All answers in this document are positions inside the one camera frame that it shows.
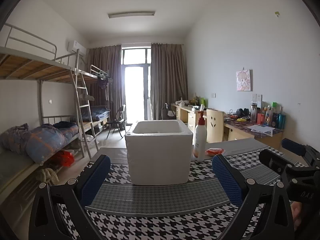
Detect person's right hand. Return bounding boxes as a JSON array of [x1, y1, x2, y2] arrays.
[[291, 202, 302, 230]]

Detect long wooden desk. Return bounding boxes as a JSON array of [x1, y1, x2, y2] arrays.
[[171, 103, 283, 150]]

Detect papers on desk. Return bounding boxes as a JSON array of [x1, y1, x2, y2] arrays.
[[248, 125, 274, 137]]

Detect teal bottle on desk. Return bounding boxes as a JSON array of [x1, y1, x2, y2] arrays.
[[277, 114, 286, 129]]

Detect red snack packet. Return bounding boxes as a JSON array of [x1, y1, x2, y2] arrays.
[[205, 148, 225, 157]]

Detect red plastic bag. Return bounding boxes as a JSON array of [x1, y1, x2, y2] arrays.
[[50, 150, 74, 167]]

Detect houndstooth table cloth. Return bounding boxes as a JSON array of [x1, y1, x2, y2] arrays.
[[56, 138, 307, 240]]

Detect white lotion pump bottle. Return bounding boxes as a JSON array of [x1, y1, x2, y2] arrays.
[[193, 111, 207, 162]]

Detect black folding chair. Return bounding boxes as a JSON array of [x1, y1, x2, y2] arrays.
[[106, 105, 126, 138]]

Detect far metal bunk bed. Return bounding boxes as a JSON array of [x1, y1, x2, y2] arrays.
[[79, 47, 120, 134]]

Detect metal bunk bed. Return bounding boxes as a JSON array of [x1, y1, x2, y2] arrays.
[[0, 23, 99, 205], [79, 47, 120, 134]]

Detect folded blue bedding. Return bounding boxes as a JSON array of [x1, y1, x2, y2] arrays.
[[81, 106, 111, 122]]

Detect blue plaid quilt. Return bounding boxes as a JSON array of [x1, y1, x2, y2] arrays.
[[1, 121, 79, 165]]

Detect smiley face wooden chair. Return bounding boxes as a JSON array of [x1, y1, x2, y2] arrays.
[[206, 109, 224, 143]]

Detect white styrofoam box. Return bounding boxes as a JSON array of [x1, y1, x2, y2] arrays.
[[125, 120, 193, 186]]

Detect near metal bunk bed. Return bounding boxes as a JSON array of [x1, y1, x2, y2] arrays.
[[0, 23, 99, 205]]

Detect left brown curtain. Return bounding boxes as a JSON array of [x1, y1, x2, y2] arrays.
[[87, 45, 123, 119]]

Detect brown curtain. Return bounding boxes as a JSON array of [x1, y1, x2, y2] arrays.
[[150, 43, 188, 120], [87, 45, 123, 119]]

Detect right brown curtain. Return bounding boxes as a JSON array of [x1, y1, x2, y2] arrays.
[[150, 43, 188, 120]]

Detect glass balcony door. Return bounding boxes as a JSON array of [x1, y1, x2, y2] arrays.
[[121, 46, 152, 125]]

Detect white air conditioner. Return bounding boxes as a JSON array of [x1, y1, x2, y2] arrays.
[[67, 40, 87, 57]]

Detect ceiling tube light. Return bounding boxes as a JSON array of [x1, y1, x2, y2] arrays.
[[108, 11, 156, 19]]

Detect anime wall poster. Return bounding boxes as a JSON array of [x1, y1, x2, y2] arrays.
[[236, 69, 251, 92]]

